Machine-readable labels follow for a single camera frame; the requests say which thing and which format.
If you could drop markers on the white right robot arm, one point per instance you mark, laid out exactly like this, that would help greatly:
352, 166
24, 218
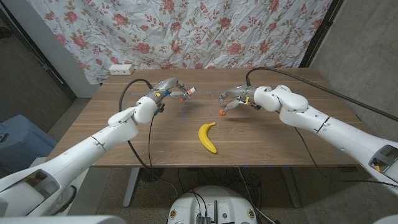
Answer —
342, 133

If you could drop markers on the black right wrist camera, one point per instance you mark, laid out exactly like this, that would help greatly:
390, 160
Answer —
256, 105

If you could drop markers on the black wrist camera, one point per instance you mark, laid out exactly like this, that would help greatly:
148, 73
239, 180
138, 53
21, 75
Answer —
160, 109
256, 105

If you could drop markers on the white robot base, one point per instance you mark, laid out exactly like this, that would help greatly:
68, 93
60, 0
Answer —
186, 205

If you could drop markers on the white power strip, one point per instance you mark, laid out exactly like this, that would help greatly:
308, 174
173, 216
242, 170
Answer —
121, 69

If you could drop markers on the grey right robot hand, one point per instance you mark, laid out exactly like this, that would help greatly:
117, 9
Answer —
242, 93

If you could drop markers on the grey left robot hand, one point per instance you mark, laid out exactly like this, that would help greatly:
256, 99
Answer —
166, 85

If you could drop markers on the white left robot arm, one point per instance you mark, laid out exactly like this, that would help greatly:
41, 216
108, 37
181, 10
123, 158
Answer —
77, 155

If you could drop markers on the black backdrop stand pole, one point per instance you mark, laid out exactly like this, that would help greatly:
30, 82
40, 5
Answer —
321, 32

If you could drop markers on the small orange cap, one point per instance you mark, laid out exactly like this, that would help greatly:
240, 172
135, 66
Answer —
221, 113

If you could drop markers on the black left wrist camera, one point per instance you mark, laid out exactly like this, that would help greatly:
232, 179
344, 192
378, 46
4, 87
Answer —
160, 109

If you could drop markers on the floral backdrop cloth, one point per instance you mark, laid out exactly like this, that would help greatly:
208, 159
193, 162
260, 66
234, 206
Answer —
186, 31

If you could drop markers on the grey table leg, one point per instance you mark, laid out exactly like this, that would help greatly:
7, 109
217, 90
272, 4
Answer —
292, 189
131, 186

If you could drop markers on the grey sneaker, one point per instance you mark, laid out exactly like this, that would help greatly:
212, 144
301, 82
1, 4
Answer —
70, 194

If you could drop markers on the yellow toy banana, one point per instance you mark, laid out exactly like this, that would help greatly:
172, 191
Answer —
205, 138

